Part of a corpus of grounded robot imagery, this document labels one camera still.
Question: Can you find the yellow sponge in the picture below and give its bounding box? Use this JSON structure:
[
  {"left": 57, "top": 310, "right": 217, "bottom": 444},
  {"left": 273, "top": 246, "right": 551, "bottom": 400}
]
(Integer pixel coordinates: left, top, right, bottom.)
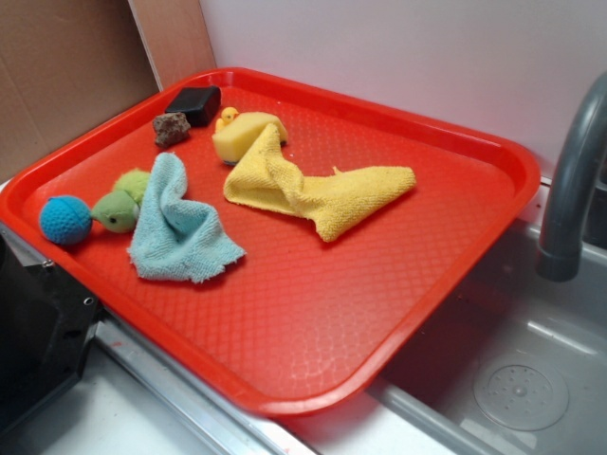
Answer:
[{"left": 212, "top": 112, "right": 288, "bottom": 165}]

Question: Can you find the yellow microfiber cloth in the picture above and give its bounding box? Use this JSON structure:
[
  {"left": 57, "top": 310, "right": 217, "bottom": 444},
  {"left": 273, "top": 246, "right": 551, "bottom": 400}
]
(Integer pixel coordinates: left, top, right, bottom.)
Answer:
[{"left": 224, "top": 124, "right": 416, "bottom": 243}]

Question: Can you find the red plastic tray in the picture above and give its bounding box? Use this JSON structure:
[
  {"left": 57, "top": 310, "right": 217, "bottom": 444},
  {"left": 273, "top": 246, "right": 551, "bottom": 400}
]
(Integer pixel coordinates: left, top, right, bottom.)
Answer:
[{"left": 1, "top": 68, "right": 540, "bottom": 416}]

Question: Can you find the light blue towel cloth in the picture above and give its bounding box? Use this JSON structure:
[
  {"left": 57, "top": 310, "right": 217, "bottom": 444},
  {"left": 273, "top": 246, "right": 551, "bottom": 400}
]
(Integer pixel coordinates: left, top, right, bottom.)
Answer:
[{"left": 128, "top": 153, "right": 246, "bottom": 283}]

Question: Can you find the small yellow rubber duck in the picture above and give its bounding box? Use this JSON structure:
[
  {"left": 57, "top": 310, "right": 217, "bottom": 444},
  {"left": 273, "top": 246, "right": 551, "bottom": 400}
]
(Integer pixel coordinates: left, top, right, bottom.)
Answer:
[{"left": 215, "top": 106, "right": 239, "bottom": 133}]

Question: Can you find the black rectangular block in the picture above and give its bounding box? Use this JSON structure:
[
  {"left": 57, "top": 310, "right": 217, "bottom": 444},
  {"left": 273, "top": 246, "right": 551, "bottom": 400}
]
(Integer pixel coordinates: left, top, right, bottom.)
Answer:
[{"left": 164, "top": 85, "right": 221, "bottom": 127}]

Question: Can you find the brown rock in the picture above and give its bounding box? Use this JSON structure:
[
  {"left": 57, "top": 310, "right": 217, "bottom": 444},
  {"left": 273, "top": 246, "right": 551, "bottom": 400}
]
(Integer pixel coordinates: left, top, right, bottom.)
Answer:
[{"left": 152, "top": 112, "right": 191, "bottom": 149}]

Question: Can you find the green plush toy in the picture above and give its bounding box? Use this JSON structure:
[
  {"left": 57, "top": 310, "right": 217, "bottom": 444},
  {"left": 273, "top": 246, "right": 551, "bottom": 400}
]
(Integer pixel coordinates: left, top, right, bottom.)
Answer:
[{"left": 91, "top": 169, "right": 151, "bottom": 233}]

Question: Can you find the blue textured ball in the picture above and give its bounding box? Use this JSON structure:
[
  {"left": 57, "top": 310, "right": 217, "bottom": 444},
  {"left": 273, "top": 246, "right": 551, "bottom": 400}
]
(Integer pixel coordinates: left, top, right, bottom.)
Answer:
[{"left": 39, "top": 195, "right": 92, "bottom": 246}]

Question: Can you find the grey plastic sink basin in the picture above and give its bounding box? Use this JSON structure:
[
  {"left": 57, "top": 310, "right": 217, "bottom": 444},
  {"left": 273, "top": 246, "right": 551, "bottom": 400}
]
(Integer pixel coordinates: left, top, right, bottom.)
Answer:
[{"left": 0, "top": 177, "right": 607, "bottom": 455}]

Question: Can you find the grey faucet spout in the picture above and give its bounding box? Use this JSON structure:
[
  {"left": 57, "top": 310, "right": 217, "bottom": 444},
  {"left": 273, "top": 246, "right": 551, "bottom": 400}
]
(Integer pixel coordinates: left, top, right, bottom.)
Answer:
[{"left": 536, "top": 74, "right": 606, "bottom": 282}]

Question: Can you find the brown cardboard panel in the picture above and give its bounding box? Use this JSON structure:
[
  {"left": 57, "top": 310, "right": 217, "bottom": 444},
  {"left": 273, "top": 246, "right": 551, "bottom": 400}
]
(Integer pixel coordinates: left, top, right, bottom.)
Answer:
[{"left": 1, "top": 1, "right": 215, "bottom": 181}]

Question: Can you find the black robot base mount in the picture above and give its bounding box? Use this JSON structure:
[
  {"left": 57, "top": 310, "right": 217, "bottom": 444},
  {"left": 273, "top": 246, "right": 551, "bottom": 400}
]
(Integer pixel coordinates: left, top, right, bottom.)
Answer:
[{"left": 1, "top": 234, "right": 101, "bottom": 435}]

